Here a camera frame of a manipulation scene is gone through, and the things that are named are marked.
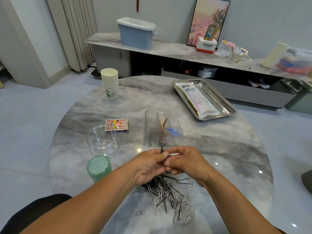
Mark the person's right hand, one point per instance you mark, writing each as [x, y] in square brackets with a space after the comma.
[187, 163]

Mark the person's left hand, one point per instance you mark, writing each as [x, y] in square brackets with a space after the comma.
[146, 165]

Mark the pile of floss picks and clips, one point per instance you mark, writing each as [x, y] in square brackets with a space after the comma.
[168, 192]

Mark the clear ribbed organizer box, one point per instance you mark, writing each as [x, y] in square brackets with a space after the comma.
[158, 126]

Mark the translucent green plastic cup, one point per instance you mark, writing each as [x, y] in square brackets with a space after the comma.
[99, 170]

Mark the colourful matchbox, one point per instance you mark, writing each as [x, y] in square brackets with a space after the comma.
[117, 125]

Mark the clear round plastic bowl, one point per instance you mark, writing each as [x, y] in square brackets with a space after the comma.
[101, 141]

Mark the clear printed plastic bag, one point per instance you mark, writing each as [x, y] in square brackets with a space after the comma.
[200, 100]

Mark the metal tray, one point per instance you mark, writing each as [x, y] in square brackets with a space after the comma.
[226, 107]

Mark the group of white paper cups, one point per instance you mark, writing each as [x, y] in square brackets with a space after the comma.
[109, 82]

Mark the person's left forearm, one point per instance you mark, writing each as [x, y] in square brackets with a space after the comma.
[83, 209]

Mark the person's right forearm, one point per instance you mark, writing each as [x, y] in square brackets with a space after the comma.
[239, 209]

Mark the white box in cabinet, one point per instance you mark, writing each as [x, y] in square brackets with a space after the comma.
[207, 72]

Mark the loose papers in cabinet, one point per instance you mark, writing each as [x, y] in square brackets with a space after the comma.
[259, 84]

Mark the grey cabinet with marble top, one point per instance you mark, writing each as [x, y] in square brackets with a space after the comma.
[156, 46]

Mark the white and red small box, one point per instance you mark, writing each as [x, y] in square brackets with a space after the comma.
[206, 44]

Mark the clear bag of snacks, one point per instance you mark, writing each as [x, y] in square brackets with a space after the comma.
[223, 48]

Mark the trash bin with black bag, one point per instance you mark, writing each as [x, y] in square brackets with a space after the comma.
[307, 181]

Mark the colourful small packet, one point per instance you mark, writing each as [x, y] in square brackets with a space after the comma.
[243, 51]

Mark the grey green storage bin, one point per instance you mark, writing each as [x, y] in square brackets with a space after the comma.
[301, 97]

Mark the blue storage box white lid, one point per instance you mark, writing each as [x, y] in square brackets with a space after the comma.
[136, 33]

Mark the small colourful box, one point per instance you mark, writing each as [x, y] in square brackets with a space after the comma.
[211, 32]

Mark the cream paper roll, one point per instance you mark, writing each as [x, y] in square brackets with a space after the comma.
[274, 55]

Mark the framed pink picture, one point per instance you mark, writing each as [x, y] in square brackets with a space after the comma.
[202, 19]

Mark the clear storage box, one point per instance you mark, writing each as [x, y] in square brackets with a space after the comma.
[295, 62]

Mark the beige curtain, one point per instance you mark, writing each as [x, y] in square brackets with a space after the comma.
[70, 29]

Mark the red gold wall hanging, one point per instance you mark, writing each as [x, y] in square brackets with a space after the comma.
[138, 2]

